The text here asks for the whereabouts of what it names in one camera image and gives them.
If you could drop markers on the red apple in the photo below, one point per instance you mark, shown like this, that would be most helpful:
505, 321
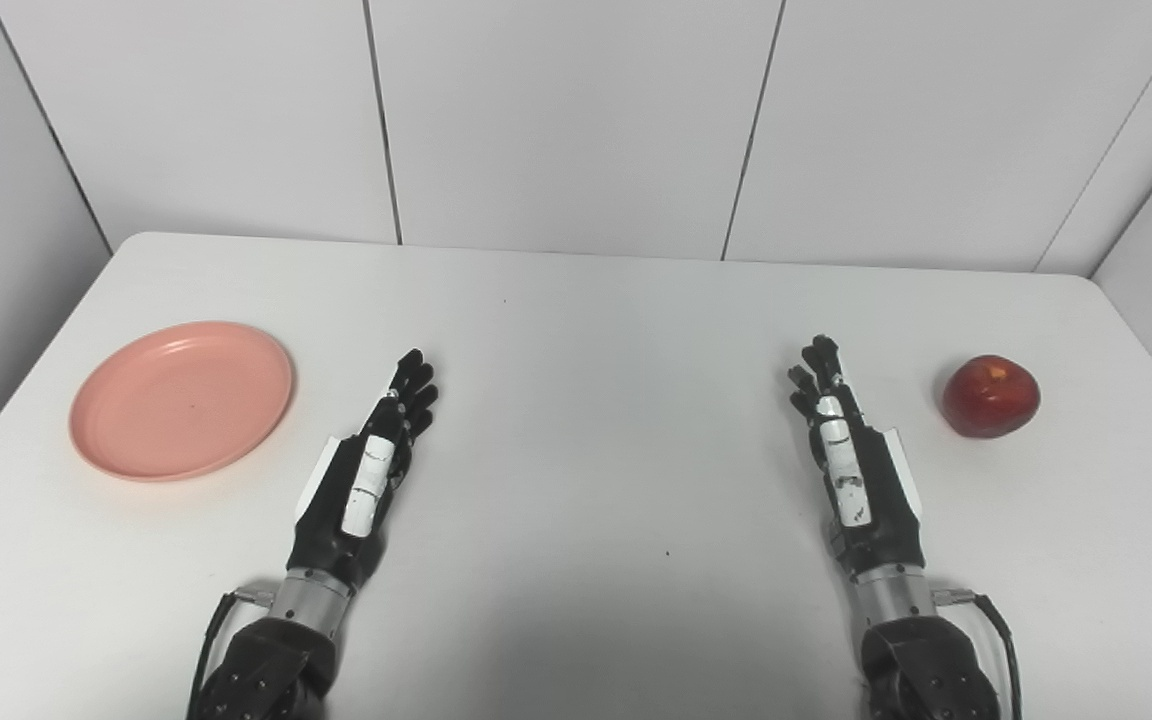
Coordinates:
991, 398

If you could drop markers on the pink round plate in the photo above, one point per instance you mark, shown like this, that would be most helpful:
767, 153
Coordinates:
181, 400

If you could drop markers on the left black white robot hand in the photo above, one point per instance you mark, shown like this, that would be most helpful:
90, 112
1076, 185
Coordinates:
336, 500

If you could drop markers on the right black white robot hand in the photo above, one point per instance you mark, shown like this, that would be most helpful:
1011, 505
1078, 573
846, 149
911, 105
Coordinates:
881, 500

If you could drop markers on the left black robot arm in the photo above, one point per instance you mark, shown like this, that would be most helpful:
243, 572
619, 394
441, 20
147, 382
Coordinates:
281, 655

